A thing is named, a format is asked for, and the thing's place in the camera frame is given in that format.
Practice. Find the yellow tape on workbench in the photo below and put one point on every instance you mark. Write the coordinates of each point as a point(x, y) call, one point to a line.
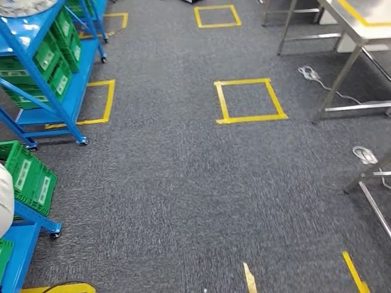
point(375, 23)

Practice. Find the yellow floor tape outline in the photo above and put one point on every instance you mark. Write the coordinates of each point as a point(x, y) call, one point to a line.
point(217, 25)
point(109, 101)
point(250, 119)
point(124, 20)
point(355, 273)
point(70, 288)

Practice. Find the silver wheel hubcap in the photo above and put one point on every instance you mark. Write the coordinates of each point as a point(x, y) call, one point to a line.
point(24, 7)

